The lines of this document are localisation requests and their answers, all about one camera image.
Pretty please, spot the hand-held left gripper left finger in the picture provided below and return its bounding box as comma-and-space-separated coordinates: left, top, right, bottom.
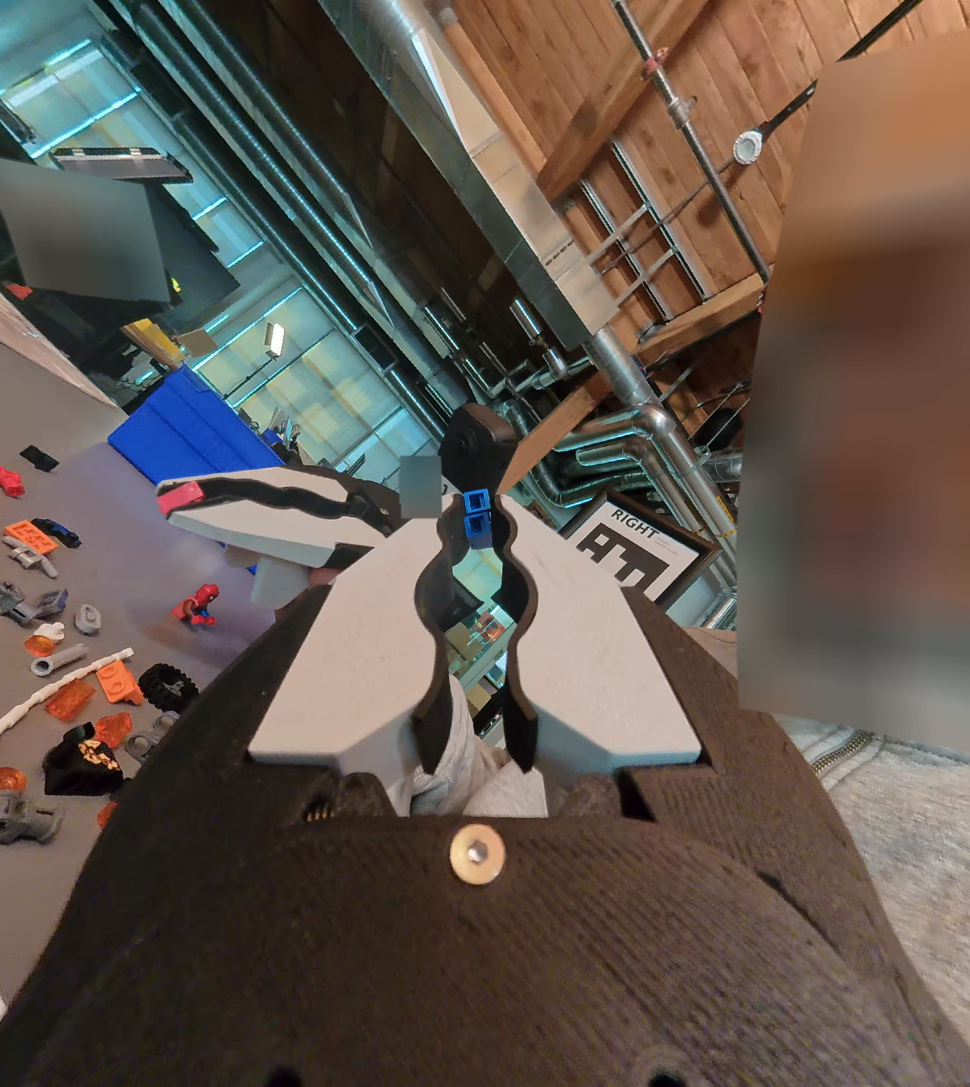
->
247, 497, 464, 776

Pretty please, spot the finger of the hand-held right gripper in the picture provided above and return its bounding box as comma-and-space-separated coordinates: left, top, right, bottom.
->
166, 499, 384, 572
157, 465, 392, 534

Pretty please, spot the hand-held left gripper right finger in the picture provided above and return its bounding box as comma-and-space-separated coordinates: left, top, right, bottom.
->
489, 497, 704, 778

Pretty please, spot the pile of lego parts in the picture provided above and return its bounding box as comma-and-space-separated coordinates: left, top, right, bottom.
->
0, 374, 223, 850

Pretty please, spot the person's right forearm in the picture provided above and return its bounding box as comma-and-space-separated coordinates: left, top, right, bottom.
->
391, 678, 550, 818

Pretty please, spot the red and blue lego minifigure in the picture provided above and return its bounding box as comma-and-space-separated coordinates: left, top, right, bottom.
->
172, 583, 221, 628

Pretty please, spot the black lego tyre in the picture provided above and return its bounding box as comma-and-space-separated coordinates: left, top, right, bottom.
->
138, 663, 199, 714

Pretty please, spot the person's right hand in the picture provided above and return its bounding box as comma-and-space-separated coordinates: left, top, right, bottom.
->
276, 567, 343, 625

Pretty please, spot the blue plastic bin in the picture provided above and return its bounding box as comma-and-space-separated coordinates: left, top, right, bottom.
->
108, 363, 284, 495

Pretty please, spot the black and white sign board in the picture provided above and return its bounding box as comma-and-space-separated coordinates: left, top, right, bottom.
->
559, 488, 721, 609

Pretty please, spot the tilted light panel on stand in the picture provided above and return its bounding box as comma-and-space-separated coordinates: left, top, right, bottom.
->
50, 146, 190, 185

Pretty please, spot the person's grey hoodie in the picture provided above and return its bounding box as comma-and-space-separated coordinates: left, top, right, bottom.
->
777, 715, 970, 1087

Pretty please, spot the metal ceiling pipe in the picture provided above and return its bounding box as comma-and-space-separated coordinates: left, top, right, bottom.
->
610, 0, 771, 283

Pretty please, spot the silver metal duct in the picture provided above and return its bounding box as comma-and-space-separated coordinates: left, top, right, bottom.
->
315, 0, 681, 443

